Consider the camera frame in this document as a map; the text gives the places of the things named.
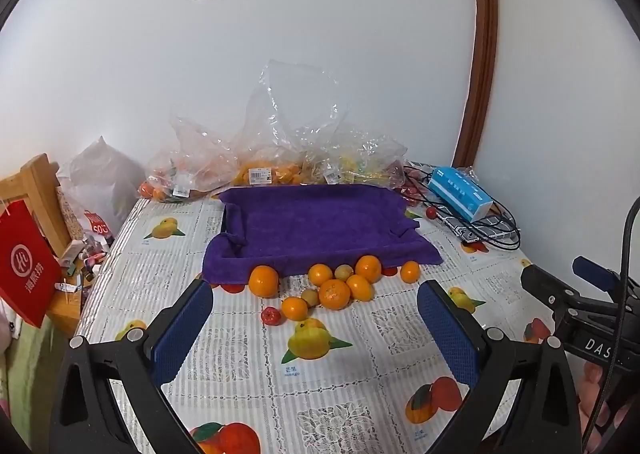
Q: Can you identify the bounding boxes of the green bedsheet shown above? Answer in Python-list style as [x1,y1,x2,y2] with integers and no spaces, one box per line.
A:
[0,309,71,435]

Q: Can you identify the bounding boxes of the clear bag of kumquats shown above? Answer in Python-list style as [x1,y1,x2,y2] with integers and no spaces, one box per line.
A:
[230,58,351,187]

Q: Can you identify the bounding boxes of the clear bag of yellow fruit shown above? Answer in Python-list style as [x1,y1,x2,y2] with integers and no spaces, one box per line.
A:
[310,126,408,189]

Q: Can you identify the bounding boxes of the purple towel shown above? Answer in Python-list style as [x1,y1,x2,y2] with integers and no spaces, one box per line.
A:
[201,185,445,287]

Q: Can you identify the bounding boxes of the white plastic bag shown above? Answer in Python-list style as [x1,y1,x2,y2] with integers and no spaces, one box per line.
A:
[56,135,146,235]

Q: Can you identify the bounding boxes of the wooden nightstand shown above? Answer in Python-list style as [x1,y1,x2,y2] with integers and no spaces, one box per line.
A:
[45,234,108,339]

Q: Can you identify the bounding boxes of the brown wooden door frame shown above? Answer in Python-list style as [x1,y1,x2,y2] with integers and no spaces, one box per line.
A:
[452,0,501,169]

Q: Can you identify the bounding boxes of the blue tissue pack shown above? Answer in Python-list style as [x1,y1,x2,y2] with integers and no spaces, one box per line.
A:
[427,166,496,223]

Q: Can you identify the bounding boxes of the red paper bag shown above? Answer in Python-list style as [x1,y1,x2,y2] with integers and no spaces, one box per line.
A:
[0,199,63,329]

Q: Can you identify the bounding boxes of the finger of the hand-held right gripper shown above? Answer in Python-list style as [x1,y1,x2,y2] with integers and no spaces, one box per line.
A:
[521,264,583,309]
[573,256,623,292]

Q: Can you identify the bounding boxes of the pile of small cosmetics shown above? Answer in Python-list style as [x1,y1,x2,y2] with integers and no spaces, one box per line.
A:
[57,234,108,292]

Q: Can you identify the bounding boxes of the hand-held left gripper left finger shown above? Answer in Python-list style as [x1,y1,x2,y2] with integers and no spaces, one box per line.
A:
[50,278,215,454]

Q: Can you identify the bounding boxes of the checkered grey pouch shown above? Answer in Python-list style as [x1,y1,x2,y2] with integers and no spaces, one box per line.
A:
[437,214,518,242]

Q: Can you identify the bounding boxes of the red and white packet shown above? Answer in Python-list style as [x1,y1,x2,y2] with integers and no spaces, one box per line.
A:
[82,210,112,247]

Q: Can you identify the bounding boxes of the black cables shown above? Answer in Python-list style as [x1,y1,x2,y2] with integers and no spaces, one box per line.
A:
[402,161,522,252]

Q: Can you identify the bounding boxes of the clear bag of red fruits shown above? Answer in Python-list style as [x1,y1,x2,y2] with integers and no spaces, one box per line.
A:
[395,169,431,207]

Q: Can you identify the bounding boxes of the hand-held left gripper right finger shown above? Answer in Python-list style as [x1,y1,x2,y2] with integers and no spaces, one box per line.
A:
[416,279,583,454]

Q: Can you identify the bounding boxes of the oval orange mandarin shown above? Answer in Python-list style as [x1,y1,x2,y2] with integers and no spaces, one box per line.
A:
[345,274,375,302]

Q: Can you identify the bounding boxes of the person's right hand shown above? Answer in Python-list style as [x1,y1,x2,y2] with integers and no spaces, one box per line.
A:
[580,363,621,402]

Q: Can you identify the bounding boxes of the patterned gift bag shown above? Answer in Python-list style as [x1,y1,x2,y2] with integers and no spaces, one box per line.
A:
[55,185,88,242]

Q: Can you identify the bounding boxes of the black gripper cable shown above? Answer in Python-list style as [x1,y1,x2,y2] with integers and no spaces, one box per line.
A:
[582,196,640,437]

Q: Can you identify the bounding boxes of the clear bag of mandarins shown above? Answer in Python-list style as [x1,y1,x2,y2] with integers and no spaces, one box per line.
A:
[138,108,241,205]

